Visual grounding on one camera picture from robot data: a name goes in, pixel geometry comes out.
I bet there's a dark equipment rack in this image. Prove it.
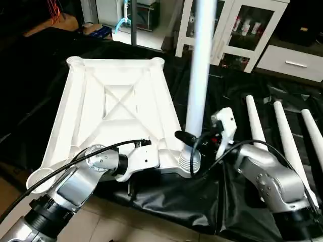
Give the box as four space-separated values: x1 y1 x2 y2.
138 3 161 32

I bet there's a white glass door cabinet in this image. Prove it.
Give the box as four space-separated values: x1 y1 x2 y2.
175 0 291 74

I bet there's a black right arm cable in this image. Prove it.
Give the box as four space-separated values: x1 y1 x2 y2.
189 132 316 207

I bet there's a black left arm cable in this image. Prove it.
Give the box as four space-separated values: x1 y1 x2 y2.
0 140 152 225

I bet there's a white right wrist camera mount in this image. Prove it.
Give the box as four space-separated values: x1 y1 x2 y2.
210 107 237 161

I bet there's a grey metal pole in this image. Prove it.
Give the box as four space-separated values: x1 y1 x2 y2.
130 0 138 46

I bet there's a blue flat box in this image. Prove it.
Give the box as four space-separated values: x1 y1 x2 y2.
83 25 113 40

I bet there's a red wire bundle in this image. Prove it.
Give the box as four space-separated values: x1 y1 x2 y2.
46 0 61 21

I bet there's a white plastic table top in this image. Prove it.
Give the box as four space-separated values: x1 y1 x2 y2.
26 56 196 196

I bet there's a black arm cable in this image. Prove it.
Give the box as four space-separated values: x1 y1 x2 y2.
189 132 316 207
0 140 152 225

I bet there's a light blue plastic item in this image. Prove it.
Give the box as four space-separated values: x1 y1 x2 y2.
115 0 133 35

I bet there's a white plastic table leg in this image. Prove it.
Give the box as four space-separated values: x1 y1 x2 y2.
273 100 309 202
245 94 269 152
301 108 323 158
179 0 218 178

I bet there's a brown wooden board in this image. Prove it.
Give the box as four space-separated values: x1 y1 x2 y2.
23 14 80 38

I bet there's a black work mat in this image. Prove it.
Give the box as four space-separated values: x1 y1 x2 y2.
0 28 323 242

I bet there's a white drawer unit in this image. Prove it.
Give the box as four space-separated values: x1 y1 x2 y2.
256 44 323 83

